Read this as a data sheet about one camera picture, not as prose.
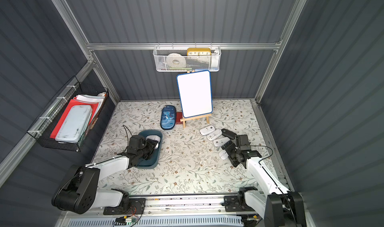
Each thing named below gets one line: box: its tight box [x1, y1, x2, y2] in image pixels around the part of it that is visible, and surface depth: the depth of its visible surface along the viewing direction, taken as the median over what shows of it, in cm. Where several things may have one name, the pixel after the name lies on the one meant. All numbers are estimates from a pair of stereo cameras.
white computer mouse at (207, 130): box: [199, 125, 215, 136], surface depth 103 cm
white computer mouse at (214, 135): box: [206, 129, 223, 141], surface depth 99 cm
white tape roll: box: [166, 53, 186, 68], surface depth 86 cm
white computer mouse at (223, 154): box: [218, 149, 229, 160], surface depth 91 cm
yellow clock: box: [186, 47, 212, 56], surface depth 90 cm
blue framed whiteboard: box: [176, 70, 213, 118], surface depth 93 cm
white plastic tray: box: [55, 104, 93, 143], surface depth 69 cm
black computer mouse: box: [221, 128, 237, 140], surface depth 101 cm
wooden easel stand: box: [180, 113, 212, 128], surface depth 103 cm
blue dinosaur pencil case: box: [160, 105, 177, 130], surface depth 107 cm
